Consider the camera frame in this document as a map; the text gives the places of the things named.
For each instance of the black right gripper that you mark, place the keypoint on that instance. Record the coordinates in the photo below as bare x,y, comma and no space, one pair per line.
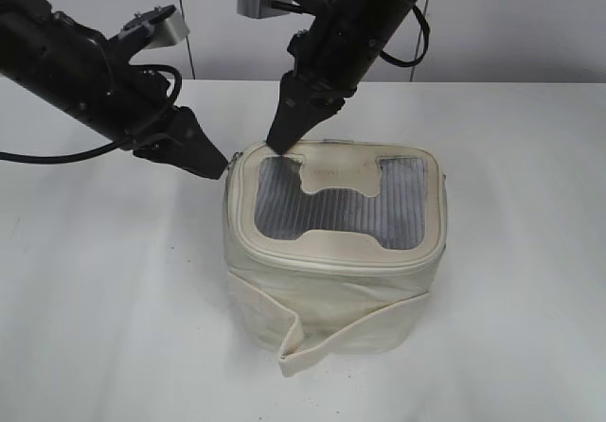
330,59

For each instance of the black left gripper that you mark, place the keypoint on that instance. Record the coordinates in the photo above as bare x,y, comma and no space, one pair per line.
133,105

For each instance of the cream zippered bag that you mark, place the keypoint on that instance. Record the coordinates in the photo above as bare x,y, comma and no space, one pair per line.
332,248

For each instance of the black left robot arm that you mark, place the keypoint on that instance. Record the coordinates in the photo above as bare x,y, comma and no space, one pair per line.
91,78

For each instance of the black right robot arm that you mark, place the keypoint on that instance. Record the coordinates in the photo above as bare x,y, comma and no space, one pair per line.
393,13

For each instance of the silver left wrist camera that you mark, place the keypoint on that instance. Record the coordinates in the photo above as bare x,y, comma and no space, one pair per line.
158,27

